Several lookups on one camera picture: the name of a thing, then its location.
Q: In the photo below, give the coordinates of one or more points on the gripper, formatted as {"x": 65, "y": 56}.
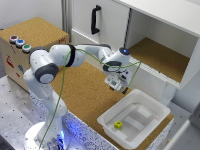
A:
{"x": 116, "y": 81}

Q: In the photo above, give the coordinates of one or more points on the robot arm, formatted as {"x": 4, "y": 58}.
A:
{"x": 45, "y": 68}

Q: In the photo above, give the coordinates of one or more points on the white plastic box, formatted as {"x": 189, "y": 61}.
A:
{"x": 146, "y": 110}

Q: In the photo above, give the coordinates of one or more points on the yellow block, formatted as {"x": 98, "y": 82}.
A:
{"x": 118, "y": 125}

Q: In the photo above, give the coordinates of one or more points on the white sliding door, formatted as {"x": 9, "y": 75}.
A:
{"x": 113, "y": 23}

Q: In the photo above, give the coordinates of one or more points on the white cabinet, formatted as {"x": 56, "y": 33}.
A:
{"x": 160, "y": 11}

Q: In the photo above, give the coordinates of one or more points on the wooden drawer box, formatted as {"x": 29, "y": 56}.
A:
{"x": 36, "y": 31}

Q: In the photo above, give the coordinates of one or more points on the green button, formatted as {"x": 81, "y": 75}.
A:
{"x": 26, "y": 47}

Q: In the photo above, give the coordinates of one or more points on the blue button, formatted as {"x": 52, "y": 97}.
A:
{"x": 20, "y": 42}

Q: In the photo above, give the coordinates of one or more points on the red button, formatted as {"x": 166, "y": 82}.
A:
{"x": 13, "y": 39}

